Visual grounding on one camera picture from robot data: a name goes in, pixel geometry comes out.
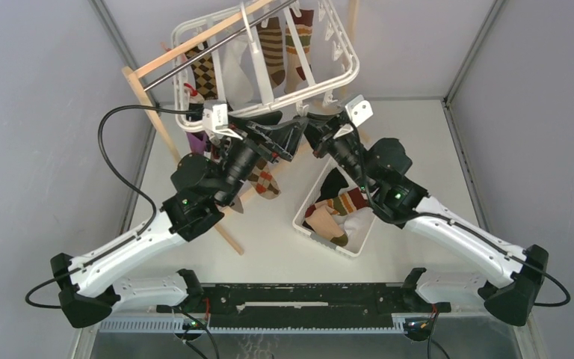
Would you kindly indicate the navy blue sock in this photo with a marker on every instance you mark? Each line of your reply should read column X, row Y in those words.
column 195, row 109

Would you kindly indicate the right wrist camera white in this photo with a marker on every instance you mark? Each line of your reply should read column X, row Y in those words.
column 359, row 110

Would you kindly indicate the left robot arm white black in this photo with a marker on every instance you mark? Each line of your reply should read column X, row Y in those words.
column 95, row 285

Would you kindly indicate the white plastic basket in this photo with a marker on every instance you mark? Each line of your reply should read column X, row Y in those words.
column 351, row 249

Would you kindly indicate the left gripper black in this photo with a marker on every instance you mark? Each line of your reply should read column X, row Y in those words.
column 281, row 142

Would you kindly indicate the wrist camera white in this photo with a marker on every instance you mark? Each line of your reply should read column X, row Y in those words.
column 359, row 110
column 215, row 119

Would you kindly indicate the black sock in basket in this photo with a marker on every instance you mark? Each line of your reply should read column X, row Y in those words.
column 333, row 183

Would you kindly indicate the tan sock in basket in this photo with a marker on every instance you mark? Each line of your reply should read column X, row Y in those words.
column 321, row 222

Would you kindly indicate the metal hanging rod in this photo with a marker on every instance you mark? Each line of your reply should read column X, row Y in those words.
column 204, row 36

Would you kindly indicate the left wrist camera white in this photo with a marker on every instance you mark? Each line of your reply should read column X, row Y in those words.
column 215, row 119

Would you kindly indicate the white plastic clip hanger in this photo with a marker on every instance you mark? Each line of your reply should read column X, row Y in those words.
column 333, row 64

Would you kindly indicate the white sock in basket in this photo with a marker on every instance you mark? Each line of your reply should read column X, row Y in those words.
column 355, row 222

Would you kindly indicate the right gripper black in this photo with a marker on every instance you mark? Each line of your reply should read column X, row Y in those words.
column 318, row 128

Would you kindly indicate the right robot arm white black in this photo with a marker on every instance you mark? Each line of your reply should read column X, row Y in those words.
column 513, row 275

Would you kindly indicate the beige orange argyle sock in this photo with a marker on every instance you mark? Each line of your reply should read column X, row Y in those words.
column 263, row 181

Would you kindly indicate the white cable duct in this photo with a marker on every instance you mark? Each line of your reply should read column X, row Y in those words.
column 166, row 325

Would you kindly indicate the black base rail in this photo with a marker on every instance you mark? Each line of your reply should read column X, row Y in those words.
column 324, row 304

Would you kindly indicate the white sock hanging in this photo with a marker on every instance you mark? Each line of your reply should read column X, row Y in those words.
column 237, row 86

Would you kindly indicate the brown yellow argyle sock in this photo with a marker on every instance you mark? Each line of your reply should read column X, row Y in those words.
column 203, row 71

